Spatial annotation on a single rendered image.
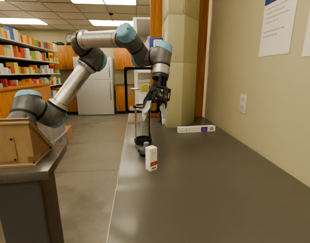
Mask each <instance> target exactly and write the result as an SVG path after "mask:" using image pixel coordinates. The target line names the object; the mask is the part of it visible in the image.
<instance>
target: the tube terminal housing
mask: <svg viewBox="0 0 310 243"><path fill-rule="evenodd" d="M165 32H166V41H167V42H169V43H171V45H172V56H171V63H170V73H169V78H168V81H167V85H166V87H167V88H169V89H171V94H170V101H168V102H167V108H166V109H167V110H168V115H167V116H166V117H165V121H164V124H165V126H166V128H177V127H181V126H186V125H189V124H191V123H194V108H195V89H196V70H197V50H198V32H199V21H198V20H196V19H193V18H191V17H189V16H186V15H181V14H169V15H168V16H167V18H166V20H165V22H164V23H163V25H162V38H163V41H165Z"/></svg>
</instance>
